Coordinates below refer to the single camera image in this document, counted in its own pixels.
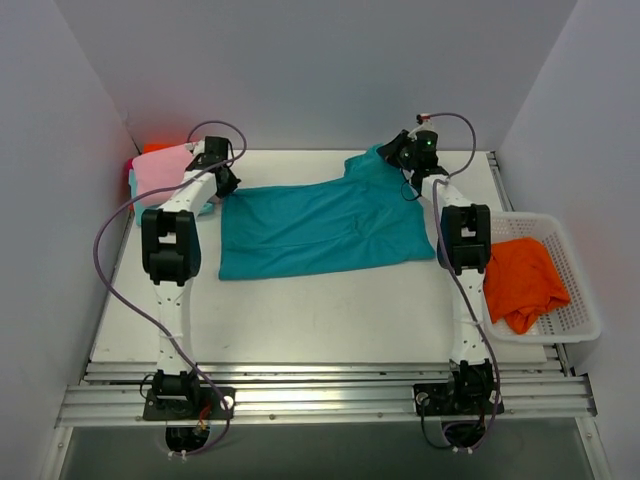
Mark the teal polo shirt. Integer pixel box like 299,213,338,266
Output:
218,147,435,281

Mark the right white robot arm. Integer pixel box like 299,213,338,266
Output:
377,125,495,413

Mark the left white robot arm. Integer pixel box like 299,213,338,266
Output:
141,136,239,419

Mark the folded pink t shirt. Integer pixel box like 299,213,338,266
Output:
133,144,193,196

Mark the folded light teal t shirt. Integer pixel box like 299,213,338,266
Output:
128,169,215,227

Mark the crumpled orange shirt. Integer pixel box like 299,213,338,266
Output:
484,237,571,335

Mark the white plastic basket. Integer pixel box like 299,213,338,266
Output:
486,212,601,345

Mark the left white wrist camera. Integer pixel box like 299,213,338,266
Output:
184,140,205,156

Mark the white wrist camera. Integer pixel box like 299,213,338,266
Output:
184,140,205,156
409,114,434,138

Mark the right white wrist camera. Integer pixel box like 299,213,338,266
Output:
409,114,434,138

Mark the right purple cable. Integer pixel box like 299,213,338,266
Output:
417,112,503,451

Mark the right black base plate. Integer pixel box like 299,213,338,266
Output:
412,383,495,417

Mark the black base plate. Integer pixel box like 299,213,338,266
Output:
412,383,495,417
142,386,236,421

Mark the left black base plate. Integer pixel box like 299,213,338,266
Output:
142,386,236,421

